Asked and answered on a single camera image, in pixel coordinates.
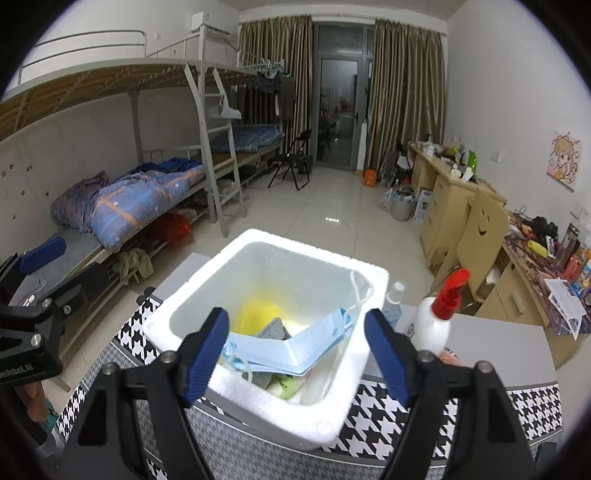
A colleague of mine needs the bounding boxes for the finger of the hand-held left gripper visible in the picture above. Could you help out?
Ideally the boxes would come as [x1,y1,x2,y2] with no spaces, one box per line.
[28,266,109,317]
[0,237,68,305]

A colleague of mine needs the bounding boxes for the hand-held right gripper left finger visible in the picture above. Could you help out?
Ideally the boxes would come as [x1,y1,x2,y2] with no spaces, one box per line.
[59,307,230,480]

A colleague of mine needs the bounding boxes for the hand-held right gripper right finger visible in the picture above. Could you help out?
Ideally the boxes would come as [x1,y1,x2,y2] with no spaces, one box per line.
[364,308,536,480]

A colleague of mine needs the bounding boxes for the white foam box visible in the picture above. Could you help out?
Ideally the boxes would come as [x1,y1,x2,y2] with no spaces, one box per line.
[142,228,389,450]

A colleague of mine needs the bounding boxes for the yellow foam fruit net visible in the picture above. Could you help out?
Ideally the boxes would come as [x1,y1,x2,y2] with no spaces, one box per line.
[231,295,282,335]

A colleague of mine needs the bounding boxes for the grey sock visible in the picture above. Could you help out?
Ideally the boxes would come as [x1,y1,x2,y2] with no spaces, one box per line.
[253,316,293,342]

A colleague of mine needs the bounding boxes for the green tissue packet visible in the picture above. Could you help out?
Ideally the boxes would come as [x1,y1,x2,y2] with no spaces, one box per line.
[270,373,305,400]

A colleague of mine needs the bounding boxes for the clear plastic bag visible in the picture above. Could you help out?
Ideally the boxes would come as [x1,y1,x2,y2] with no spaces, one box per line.
[222,308,358,376]

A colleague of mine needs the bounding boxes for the person's left hand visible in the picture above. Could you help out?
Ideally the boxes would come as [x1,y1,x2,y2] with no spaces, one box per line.
[21,382,48,418]

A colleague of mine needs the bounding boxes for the blue spray bottle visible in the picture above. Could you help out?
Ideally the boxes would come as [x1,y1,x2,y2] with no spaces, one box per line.
[382,281,406,326]

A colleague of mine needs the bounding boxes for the white pump lotion bottle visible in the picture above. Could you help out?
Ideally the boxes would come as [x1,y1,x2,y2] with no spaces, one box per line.
[409,268,471,354]

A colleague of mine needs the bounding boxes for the black white houndstooth tablecloth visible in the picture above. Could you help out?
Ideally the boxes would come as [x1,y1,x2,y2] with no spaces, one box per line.
[55,286,565,480]

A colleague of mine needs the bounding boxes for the olive clothes pile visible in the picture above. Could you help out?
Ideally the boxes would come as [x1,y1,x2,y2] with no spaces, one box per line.
[113,248,154,280]

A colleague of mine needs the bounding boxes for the blue patterned blanket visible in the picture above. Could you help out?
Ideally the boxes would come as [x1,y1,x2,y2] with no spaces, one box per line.
[50,157,206,252]

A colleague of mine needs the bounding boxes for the red bag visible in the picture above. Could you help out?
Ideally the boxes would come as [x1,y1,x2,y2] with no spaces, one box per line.
[157,212,192,243]

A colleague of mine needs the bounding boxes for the wooden desk with patterned cover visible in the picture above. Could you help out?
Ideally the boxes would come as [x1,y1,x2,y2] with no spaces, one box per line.
[475,210,591,365]

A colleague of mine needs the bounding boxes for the white cardboard box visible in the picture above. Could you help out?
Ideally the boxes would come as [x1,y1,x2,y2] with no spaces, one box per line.
[413,188,435,221]

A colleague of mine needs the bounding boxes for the wooden chair with smiley cutout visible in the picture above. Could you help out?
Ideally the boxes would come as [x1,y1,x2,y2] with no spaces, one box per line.
[436,189,509,301]

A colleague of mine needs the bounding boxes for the light wooden desk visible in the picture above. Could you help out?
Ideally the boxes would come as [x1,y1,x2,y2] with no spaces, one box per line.
[409,141,506,273]

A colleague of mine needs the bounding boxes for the white metal bunk bed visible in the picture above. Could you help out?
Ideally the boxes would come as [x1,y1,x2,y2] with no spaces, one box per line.
[0,30,287,365]

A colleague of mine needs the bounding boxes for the printed paper sheets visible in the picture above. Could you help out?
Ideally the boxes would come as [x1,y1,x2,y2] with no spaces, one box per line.
[545,277,587,340]

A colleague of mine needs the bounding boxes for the group of toiletry bottles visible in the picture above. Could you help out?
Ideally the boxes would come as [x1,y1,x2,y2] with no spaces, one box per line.
[554,224,591,305]

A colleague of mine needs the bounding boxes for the black folding chair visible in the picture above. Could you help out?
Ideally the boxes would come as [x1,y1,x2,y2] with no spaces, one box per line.
[268,129,314,191]

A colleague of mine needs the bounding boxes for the white clothes hanger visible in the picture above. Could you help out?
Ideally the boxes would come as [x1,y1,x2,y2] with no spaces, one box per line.
[205,99,241,121]

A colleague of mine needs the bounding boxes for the brown curtain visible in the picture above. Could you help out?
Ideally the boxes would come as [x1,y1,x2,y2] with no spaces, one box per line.
[239,15,315,153]
[367,18,446,185]

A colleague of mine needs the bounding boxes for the glass balcony door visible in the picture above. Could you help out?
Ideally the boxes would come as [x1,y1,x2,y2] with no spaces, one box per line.
[311,23,376,169]

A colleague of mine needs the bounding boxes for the hanging clothes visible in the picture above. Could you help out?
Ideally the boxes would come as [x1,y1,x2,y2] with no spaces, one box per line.
[254,58,296,125]

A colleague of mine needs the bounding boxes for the white air conditioner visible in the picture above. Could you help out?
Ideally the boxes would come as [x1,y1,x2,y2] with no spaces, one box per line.
[191,10,234,37]

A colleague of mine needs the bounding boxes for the cartoon wall poster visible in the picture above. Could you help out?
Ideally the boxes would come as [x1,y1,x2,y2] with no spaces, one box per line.
[546,131,580,192]

